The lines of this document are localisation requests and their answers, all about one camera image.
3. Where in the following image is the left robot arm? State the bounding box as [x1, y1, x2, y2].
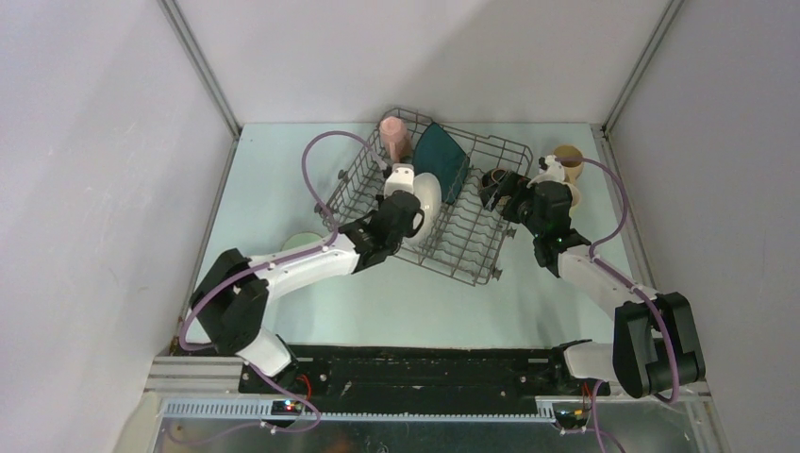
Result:
[179, 191, 425, 394]

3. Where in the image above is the pink ceramic mug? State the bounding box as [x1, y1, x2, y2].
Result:
[379, 116, 412, 163]

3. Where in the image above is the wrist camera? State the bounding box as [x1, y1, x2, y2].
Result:
[527, 155, 567, 188]
[382, 163, 415, 197]

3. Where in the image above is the tan ceramic mug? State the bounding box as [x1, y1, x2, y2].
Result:
[553, 144, 584, 184]

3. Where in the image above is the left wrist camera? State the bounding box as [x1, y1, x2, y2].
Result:
[382, 163, 415, 197]

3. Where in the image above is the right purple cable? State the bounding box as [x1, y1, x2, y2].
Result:
[553, 156, 682, 453]

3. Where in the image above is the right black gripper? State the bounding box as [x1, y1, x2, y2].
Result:
[477, 170, 544, 238]

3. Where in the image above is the white ceramic plate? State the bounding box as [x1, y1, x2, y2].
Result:
[407, 173, 442, 246]

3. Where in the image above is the light green ceramic mug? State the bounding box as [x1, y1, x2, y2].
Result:
[564, 182, 582, 217]

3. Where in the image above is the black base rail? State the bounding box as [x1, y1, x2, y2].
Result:
[277, 344, 595, 416]

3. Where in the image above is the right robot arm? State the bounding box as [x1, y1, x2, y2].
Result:
[479, 169, 706, 401]

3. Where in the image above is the brown patterned bowl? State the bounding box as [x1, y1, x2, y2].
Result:
[478, 168, 508, 198]

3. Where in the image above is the teal square plate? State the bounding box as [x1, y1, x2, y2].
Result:
[411, 123, 470, 205]

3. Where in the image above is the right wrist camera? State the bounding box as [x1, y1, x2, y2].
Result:
[527, 155, 567, 188]

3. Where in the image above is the green glazed bowl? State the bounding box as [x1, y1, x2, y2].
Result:
[281, 231, 324, 252]

